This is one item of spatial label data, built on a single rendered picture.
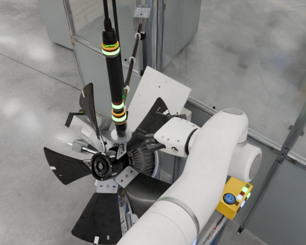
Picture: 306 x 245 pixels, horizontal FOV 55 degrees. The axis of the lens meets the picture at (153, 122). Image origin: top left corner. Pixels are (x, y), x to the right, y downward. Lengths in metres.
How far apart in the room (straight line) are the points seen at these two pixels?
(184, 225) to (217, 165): 0.15
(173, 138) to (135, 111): 0.72
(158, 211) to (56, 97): 3.02
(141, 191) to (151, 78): 0.54
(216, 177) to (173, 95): 0.83
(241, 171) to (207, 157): 0.12
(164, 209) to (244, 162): 0.25
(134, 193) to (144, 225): 0.74
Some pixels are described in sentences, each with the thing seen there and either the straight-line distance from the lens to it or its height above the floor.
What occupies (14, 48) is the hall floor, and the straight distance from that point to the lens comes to 4.39.
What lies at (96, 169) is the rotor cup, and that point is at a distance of 1.24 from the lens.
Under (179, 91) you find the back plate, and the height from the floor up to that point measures 1.34.
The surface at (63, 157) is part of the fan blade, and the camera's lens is 1.39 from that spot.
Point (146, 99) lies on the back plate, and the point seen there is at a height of 1.25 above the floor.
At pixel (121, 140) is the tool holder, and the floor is 1.46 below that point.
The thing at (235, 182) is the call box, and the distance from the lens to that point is 1.40.
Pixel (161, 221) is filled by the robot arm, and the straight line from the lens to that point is 0.46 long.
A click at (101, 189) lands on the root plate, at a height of 1.11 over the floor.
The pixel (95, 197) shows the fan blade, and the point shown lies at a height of 1.09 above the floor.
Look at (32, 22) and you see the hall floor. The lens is 4.88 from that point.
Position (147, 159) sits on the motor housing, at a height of 1.13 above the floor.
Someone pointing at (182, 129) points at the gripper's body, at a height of 1.65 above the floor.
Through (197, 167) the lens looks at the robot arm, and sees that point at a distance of 0.57.
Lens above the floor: 2.23
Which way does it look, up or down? 48 degrees down
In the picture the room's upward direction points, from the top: straight up
